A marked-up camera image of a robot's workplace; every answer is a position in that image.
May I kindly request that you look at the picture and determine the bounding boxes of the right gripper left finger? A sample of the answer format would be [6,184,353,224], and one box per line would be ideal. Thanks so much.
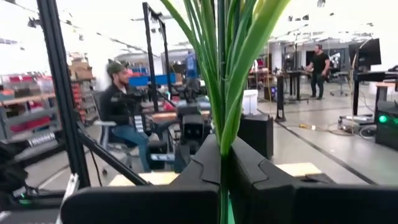
[60,133,222,224]

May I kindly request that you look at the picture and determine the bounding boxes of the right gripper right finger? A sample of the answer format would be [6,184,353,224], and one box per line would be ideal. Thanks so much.
[229,136,398,224]

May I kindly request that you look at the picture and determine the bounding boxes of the pink artificial tulip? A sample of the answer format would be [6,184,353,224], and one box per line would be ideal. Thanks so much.
[160,0,292,224]

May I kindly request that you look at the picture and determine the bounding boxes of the green table mat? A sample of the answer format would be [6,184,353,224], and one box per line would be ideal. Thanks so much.
[228,198,236,224]

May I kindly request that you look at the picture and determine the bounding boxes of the office chair with white armrest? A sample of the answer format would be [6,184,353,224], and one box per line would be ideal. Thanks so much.
[91,90,139,170]

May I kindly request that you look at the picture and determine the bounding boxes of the black floor cabinet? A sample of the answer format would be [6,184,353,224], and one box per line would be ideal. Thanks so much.
[238,113,275,160]

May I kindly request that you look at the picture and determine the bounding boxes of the black computer with green light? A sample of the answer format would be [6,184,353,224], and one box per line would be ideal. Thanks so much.
[374,100,398,152]

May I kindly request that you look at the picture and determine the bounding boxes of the seated person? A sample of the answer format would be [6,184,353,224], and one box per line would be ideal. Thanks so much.
[99,58,156,174]

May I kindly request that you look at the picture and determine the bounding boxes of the black pole stand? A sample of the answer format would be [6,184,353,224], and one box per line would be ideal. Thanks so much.
[274,74,287,123]

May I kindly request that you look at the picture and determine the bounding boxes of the white bin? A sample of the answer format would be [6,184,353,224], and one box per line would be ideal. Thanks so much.
[241,89,259,116]

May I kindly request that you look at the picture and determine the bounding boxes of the blue storage bins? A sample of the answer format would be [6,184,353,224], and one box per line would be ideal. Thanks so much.
[128,72,177,87]

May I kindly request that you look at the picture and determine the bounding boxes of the grey office chair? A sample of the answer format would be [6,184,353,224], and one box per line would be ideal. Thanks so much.
[329,70,349,97]

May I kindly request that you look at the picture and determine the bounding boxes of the black standing table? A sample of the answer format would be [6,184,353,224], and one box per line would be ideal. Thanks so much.
[279,70,310,102]

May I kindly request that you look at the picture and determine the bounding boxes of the shelf rack with red bins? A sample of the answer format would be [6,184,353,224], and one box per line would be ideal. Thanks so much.
[0,73,65,147]

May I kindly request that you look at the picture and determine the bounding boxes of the wooden desk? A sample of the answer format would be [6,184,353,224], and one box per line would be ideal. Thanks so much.
[374,81,398,102]

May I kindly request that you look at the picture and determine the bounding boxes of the standing person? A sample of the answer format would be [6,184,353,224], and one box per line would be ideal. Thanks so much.
[305,43,331,101]

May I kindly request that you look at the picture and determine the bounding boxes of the black desk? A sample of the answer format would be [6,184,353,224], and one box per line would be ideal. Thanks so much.
[352,70,398,116]

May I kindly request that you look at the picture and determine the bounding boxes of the shelf with cardboard boxes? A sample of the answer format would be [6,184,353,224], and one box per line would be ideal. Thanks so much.
[67,52,101,125]

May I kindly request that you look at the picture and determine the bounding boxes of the black monitor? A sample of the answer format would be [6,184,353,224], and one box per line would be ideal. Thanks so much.
[348,37,382,68]

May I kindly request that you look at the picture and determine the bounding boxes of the silver frame bracket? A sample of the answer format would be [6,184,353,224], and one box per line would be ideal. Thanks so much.
[55,172,81,218]

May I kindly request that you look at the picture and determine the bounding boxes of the power strip with cables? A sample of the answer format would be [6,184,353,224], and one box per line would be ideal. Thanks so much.
[338,114,376,133]

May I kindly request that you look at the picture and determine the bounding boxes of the black neighbouring rig frame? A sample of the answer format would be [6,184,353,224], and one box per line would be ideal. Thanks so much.
[142,2,172,113]

